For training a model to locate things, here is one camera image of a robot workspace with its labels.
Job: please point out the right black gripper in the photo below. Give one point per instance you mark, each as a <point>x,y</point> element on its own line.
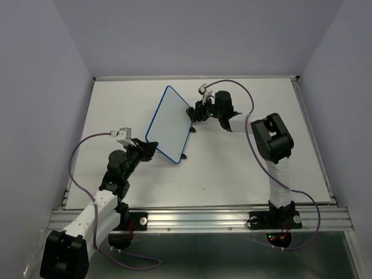
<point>198,110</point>

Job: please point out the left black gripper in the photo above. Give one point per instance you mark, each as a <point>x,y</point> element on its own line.
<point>146,150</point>

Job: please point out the black whiteboard eraser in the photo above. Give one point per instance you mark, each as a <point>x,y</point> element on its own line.
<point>189,110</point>

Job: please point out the blue framed whiteboard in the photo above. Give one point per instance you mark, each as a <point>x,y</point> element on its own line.
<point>170,126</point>

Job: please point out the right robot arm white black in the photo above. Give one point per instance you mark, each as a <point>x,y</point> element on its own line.
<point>272,139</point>

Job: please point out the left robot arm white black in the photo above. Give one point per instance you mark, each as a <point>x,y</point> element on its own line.
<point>68,252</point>

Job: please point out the clear plastic bag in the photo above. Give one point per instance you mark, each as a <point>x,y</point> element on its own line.
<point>34,258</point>

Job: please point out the whiteboard wire stand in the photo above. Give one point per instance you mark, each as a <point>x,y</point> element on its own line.
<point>192,130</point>

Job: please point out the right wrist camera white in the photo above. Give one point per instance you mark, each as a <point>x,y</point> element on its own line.
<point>205,93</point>

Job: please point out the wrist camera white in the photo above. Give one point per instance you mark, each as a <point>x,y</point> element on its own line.
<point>122,136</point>
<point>205,93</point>

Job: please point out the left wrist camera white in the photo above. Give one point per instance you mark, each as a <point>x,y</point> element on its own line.
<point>122,136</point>

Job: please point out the aluminium back rail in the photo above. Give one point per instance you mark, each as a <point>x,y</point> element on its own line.
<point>151,78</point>

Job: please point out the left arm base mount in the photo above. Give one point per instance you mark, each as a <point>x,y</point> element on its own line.
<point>122,236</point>

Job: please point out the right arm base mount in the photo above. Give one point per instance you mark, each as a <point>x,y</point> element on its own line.
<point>278,221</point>

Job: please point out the aluminium front rail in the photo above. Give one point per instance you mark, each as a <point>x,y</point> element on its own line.
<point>218,220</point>

